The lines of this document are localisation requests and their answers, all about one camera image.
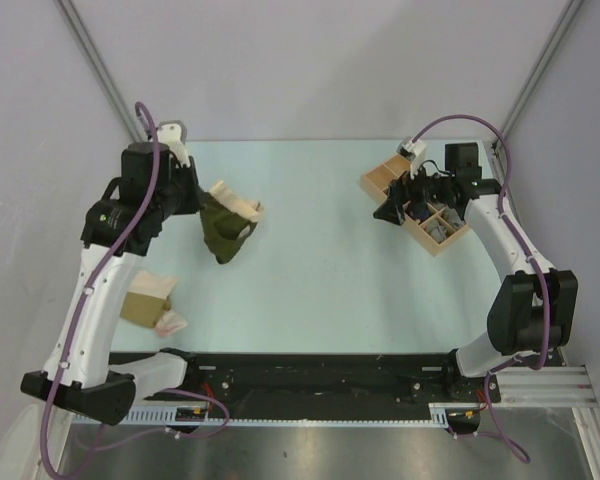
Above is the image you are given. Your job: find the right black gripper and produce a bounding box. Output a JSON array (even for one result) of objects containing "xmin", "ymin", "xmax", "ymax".
[{"xmin": 374, "ymin": 157, "xmax": 455, "ymax": 226}]

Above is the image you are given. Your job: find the grey beige underwear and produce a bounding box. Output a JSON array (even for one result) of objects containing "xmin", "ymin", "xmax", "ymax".
[{"xmin": 431, "ymin": 202, "xmax": 448, "ymax": 211}]

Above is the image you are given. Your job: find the olive green underwear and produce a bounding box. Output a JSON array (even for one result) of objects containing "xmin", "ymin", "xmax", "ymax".
[{"xmin": 199, "ymin": 180, "xmax": 265, "ymax": 264}]

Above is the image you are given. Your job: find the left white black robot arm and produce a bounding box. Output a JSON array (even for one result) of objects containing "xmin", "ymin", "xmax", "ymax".
[{"xmin": 20, "ymin": 140, "xmax": 201, "ymax": 426}]

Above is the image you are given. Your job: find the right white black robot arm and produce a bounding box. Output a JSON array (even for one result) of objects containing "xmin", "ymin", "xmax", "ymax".
[{"xmin": 360, "ymin": 140, "xmax": 578, "ymax": 401}]

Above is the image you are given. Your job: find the navy rolled underwear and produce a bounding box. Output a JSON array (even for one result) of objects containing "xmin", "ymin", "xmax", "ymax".
[{"xmin": 408, "ymin": 202, "xmax": 431, "ymax": 223}]

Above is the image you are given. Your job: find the grey rolled underwear front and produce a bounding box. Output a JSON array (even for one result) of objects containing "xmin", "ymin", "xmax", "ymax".
[{"xmin": 424, "ymin": 220, "xmax": 452, "ymax": 244}]

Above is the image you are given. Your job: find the grey rolled underwear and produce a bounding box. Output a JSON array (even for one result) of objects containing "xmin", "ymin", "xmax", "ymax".
[
  {"xmin": 442, "ymin": 208, "xmax": 465, "ymax": 231},
  {"xmin": 424, "ymin": 220, "xmax": 452, "ymax": 244}
]

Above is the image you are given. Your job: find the grey rolled underwear back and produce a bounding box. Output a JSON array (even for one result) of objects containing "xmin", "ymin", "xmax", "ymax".
[{"xmin": 442, "ymin": 208, "xmax": 465, "ymax": 231}]

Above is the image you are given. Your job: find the wooden compartment box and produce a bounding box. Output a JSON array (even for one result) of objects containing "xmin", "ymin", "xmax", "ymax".
[{"xmin": 360, "ymin": 155, "xmax": 470, "ymax": 256}]

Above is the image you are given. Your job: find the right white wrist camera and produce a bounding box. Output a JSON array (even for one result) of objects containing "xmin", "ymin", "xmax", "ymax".
[{"xmin": 396, "ymin": 138, "xmax": 427, "ymax": 179}]

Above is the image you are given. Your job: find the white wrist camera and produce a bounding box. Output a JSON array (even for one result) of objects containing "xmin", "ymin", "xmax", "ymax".
[
  {"xmin": 396, "ymin": 138, "xmax": 427, "ymax": 179},
  {"xmin": 157, "ymin": 120, "xmax": 191, "ymax": 167}
]

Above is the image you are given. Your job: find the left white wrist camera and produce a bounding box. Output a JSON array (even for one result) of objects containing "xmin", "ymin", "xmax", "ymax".
[{"xmin": 157, "ymin": 120, "xmax": 191, "ymax": 167}]

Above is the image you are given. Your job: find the right aluminium frame post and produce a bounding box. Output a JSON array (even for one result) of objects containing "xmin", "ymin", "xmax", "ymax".
[{"xmin": 501, "ymin": 0, "xmax": 586, "ymax": 141}]

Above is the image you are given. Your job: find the aluminium frame post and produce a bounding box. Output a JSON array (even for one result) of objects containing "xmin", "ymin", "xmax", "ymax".
[
  {"xmin": 53, "ymin": 0, "xmax": 145, "ymax": 142},
  {"xmin": 501, "ymin": 0, "xmax": 586, "ymax": 141}
]

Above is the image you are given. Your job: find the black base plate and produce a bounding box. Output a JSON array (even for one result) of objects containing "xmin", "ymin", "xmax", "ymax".
[{"xmin": 107, "ymin": 351, "xmax": 564, "ymax": 435}]

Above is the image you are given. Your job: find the left aluminium frame post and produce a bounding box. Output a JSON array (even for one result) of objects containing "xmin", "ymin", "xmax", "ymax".
[{"xmin": 53, "ymin": 0, "xmax": 145, "ymax": 142}]

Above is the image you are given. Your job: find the slotted cable duct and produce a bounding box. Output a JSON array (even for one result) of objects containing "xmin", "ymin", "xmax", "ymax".
[{"xmin": 122, "ymin": 401, "xmax": 482, "ymax": 428}]

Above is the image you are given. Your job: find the aluminium front rail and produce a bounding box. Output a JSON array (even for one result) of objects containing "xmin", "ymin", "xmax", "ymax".
[{"xmin": 496, "ymin": 366, "xmax": 598, "ymax": 408}]

